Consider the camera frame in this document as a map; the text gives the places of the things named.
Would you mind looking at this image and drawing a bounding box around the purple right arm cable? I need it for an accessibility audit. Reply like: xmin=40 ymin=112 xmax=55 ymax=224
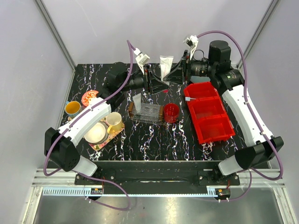
xmin=197 ymin=30 xmax=285 ymax=180

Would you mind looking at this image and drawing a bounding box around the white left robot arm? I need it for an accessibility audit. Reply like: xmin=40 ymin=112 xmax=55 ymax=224
xmin=43 ymin=62 xmax=169 ymax=185

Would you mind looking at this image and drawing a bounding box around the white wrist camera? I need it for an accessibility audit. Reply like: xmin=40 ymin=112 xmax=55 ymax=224
xmin=183 ymin=35 xmax=199 ymax=59
xmin=134 ymin=48 xmax=150 ymax=73

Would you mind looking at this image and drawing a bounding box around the floral serving tray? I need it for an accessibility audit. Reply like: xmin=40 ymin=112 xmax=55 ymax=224
xmin=84 ymin=117 xmax=125 ymax=151

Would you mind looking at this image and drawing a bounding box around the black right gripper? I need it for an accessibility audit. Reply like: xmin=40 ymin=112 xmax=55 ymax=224
xmin=163 ymin=50 xmax=216 ymax=86

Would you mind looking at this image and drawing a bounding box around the cream and yellow mug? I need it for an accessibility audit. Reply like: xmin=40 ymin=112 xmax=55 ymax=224
xmin=106 ymin=112 xmax=124 ymax=134

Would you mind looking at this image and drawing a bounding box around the red translucent cup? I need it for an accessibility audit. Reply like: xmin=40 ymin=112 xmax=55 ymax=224
xmin=164 ymin=103 xmax=179 ymax=123

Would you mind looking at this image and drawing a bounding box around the white toothpaste tube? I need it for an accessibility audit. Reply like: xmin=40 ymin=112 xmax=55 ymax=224
xmin=133 ymin=93 xmax=142 ymax=113
xmin=160 ymin=56 xmax=174 ymax=81

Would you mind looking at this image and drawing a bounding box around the blue and white toothbrush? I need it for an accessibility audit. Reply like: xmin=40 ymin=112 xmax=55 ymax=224
xmin=185 ymin=97 xmax=198 ymax=102

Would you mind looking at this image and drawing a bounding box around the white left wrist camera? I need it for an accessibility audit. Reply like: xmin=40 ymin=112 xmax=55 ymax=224
xmin=134 ymin=48 xmax=150 ymax=73

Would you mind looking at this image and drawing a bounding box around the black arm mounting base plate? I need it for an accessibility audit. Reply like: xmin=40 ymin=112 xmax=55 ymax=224
xmin=74 ymin=160 xmax=241 ymax=187

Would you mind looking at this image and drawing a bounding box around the clear holder with wooden ends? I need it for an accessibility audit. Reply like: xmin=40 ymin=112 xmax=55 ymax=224
xmin=128 ymin=102 xmax=164 ymax=125

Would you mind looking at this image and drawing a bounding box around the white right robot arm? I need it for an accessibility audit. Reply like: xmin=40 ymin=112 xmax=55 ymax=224
xmin=163 ymin=36 xmax=284 ymax=185

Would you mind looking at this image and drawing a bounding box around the white scalloped bowl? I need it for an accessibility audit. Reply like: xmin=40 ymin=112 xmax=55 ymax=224
xmin=84 ymin=122 xmax=107 ymax=145

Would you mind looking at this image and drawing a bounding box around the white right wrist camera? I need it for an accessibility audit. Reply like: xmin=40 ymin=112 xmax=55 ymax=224
xmin=183 ymin=35 xmax=199 ymax=59

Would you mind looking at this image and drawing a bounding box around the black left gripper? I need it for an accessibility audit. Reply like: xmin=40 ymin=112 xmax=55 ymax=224
xmin=120 ymin=64 xmax=170 ymax=95

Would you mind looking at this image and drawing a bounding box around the red plastic compartment bin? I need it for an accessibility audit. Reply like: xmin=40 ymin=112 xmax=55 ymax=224
xmin=184 ymin=82 xmax=235 ymax=144

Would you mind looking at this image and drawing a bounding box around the grey round plate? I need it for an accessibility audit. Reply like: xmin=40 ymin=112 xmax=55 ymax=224
xmin=190 ymin=76 xmax=210 ymax=84

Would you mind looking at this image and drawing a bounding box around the blue and yellow mug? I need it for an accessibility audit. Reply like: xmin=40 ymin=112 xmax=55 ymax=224
xmin=64 ymin=101 xmax=81 ymax=119

